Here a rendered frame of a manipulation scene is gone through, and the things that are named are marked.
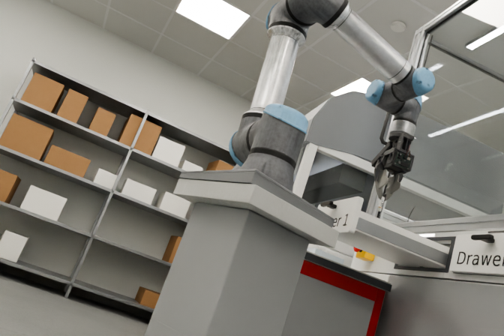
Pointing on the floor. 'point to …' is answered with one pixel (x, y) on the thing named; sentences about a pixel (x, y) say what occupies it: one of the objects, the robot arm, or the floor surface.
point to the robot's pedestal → (235, 262)
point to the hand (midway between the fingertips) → (382, 196)
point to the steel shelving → (115, 173)
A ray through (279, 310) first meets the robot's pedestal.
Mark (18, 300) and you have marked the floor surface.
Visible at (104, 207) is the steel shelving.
